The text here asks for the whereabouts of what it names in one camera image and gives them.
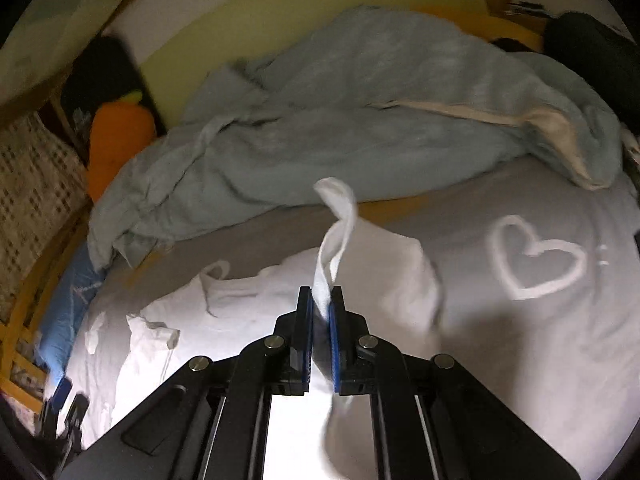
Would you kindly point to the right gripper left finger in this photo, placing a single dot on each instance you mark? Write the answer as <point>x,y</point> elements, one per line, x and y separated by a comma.
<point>296,328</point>

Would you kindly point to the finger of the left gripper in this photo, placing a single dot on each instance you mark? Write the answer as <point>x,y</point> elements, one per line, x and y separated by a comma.
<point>74,418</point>
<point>52,407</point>

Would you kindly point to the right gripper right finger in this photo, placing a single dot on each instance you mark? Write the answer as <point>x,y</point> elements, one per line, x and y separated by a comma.
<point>349,373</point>

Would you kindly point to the white t-shirt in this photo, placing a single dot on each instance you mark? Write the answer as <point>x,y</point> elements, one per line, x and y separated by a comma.
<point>385,276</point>

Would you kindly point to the blue patterned pillow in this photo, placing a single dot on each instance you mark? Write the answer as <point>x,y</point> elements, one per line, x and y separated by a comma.
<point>65,312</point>

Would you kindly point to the woven wicker basket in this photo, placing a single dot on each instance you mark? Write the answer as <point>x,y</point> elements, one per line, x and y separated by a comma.
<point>42,184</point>

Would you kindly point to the light blue crumpled blanket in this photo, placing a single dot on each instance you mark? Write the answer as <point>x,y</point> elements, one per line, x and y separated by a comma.
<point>394,103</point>

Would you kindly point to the orange carrot plush toy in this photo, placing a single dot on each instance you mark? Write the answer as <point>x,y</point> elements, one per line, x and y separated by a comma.
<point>119,131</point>

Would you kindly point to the yellow-green mattress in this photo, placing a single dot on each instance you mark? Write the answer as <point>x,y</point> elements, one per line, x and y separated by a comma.
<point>244,30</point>

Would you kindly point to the black plush toy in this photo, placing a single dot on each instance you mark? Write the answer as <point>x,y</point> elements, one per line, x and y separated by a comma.
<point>579,43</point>

